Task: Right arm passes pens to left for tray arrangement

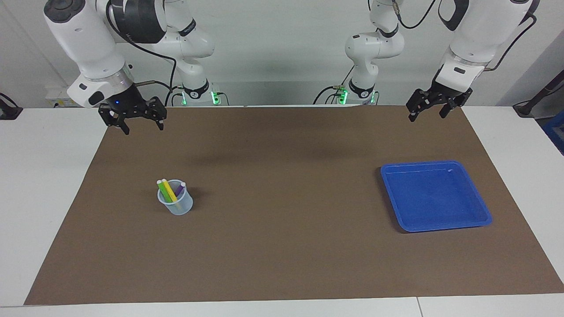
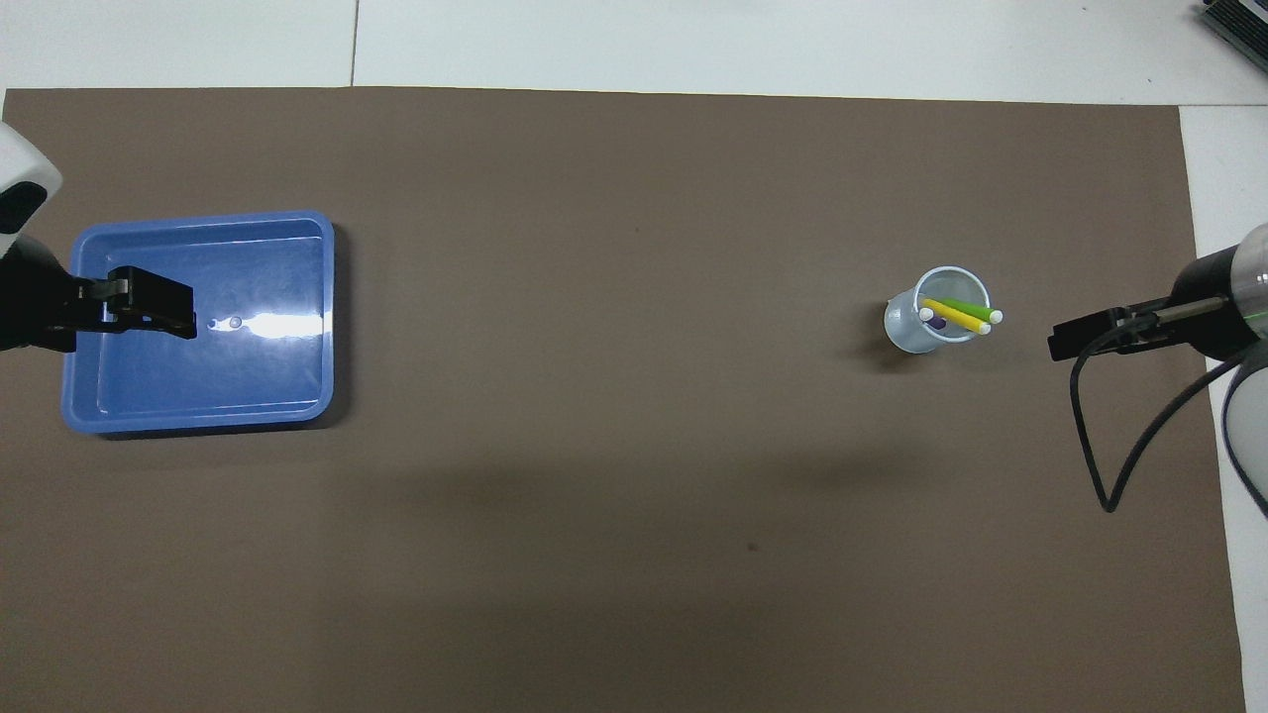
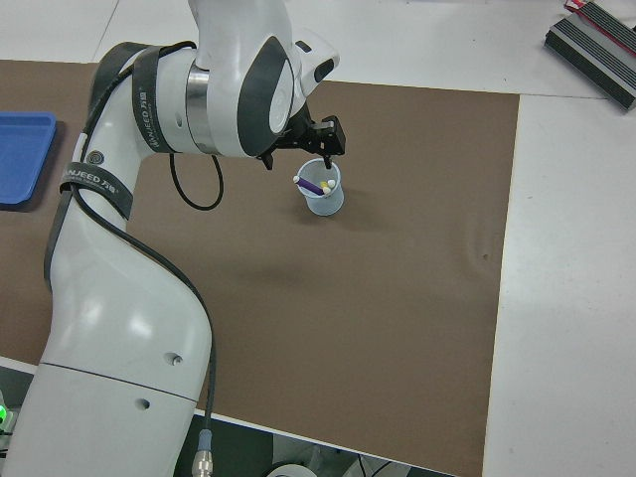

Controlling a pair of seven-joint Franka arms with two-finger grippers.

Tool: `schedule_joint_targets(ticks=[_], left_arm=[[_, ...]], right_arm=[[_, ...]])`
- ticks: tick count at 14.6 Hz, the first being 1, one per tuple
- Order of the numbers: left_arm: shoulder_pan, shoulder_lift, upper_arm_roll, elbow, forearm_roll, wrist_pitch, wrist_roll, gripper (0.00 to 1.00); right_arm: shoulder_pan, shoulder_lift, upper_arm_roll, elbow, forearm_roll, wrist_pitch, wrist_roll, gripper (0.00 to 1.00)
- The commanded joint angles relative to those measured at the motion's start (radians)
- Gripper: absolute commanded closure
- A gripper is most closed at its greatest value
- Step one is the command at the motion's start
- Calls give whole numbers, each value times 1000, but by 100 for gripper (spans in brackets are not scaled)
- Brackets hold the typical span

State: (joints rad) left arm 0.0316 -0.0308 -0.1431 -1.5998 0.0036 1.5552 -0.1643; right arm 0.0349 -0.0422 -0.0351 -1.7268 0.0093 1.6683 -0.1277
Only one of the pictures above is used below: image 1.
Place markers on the black stand with pole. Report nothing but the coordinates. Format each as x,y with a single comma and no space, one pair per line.
526,108

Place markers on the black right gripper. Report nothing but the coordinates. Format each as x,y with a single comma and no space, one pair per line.
125,103

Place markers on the blue crate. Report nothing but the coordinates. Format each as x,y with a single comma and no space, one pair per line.
556,132

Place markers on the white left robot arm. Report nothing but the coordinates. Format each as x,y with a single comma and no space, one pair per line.
480,26

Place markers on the black table clamp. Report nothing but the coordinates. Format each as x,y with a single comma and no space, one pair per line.
9,112

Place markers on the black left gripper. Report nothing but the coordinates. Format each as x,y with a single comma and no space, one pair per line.
436,97

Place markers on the purple pen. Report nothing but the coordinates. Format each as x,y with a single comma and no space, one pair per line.
180,188

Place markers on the white power strip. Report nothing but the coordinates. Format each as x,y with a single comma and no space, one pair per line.
57,94

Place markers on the green pen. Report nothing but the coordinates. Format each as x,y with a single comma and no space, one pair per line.
162,190

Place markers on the brown table mat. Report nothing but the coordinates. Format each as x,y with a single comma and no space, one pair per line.
282,246

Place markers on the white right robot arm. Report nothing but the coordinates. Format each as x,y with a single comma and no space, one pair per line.
83,39

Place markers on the clear plastic cup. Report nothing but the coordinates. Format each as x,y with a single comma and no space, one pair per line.
181,207

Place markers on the yellow pen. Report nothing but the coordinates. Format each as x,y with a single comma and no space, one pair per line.
169,191

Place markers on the blue plastic tray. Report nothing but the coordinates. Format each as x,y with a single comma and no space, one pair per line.
434,198

